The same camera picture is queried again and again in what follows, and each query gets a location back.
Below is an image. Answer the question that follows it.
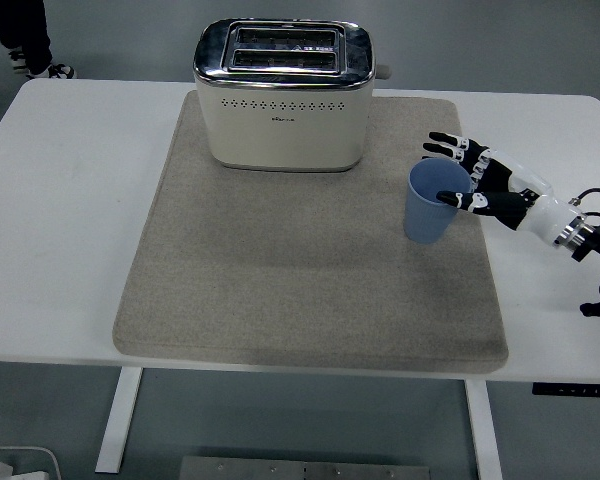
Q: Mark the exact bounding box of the blue plastic cup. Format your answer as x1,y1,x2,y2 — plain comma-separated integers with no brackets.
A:
403,158,474,245

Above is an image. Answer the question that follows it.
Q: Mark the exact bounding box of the black table control panel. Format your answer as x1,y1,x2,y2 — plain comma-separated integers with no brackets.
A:
531,382,600,397

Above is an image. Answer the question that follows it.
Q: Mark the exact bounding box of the white plastic bin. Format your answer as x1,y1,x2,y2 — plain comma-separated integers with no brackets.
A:
0,446,61,480

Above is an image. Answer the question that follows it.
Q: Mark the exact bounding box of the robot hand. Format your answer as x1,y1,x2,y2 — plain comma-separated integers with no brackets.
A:
422,131,580,245

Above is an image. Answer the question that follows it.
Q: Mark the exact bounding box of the beige felt mat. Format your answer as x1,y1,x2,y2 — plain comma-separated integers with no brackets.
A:
111,89,510,375

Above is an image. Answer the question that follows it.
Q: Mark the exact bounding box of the white table leg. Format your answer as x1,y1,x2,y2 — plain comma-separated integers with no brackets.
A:
94,367,145,474
463,379,504,480

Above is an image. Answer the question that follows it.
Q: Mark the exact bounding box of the person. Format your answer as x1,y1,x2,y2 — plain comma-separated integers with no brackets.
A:
0,0,76,81

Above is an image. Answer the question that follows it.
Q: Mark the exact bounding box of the grey metal plate with screws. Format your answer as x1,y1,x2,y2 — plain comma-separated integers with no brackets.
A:
178,455,434,480

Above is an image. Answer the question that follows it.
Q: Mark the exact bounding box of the cream and chrome toaster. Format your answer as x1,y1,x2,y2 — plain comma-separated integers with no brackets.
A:
192,17,395,174

